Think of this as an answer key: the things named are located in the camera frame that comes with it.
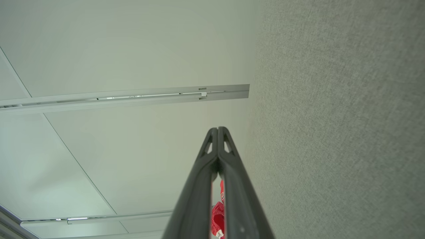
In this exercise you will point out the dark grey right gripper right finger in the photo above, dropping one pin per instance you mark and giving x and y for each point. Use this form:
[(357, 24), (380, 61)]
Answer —
[(239, 205)]

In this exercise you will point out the red shorts with white trim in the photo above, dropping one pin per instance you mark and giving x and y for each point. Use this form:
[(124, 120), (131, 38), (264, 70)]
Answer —
[(217, 217)]

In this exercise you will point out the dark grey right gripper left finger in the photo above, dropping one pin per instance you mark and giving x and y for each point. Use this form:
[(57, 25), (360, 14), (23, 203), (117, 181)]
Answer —
[(192, 199)]

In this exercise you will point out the grey aluminium partition post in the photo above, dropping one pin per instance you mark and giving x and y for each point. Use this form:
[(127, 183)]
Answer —
[(232, 94)]

